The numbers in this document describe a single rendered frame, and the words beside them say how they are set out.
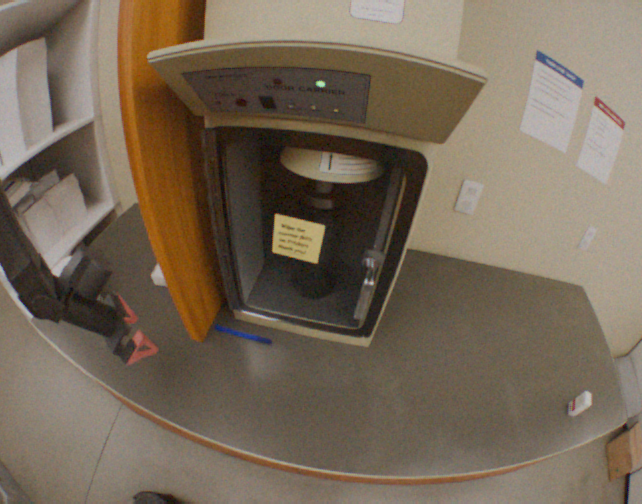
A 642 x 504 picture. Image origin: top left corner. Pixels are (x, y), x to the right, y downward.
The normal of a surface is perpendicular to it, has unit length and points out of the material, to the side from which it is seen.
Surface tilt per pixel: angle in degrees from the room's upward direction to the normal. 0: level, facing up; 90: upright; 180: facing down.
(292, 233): 90
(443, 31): 90
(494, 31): 90
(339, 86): 135
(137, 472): 0
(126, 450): 0
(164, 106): 90
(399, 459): 0
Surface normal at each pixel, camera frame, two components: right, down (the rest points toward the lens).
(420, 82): -0.18, 0.98
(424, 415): 0.08, -0.76
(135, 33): 0.98, 0.18
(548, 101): -0.18, 0.62
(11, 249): 0.81, 0.33
